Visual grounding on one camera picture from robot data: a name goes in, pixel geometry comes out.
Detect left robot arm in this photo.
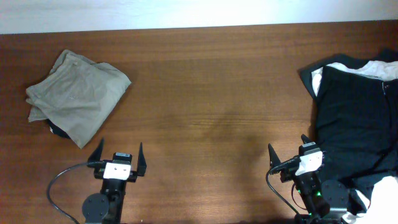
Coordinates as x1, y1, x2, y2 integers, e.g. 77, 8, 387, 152
81, 139, 147, 224

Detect dark garment under khaki shorts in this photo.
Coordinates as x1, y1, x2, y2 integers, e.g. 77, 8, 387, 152
46, 119, 70, 139

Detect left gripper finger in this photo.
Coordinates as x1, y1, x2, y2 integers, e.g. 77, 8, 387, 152
137, 143, 147, 177
88, 138, 104, 163

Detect folded khaki shorts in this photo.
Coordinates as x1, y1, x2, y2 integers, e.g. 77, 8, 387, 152
25, 50, 131, 148

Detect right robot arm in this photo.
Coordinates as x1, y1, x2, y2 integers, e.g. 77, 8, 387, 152
266, 134, 349, 224

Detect white t-shirt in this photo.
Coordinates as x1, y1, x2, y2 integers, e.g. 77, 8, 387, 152
311, 60, 398, 224

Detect black shorts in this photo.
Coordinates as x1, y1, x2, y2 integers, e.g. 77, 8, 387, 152
299, 49, 398, 215

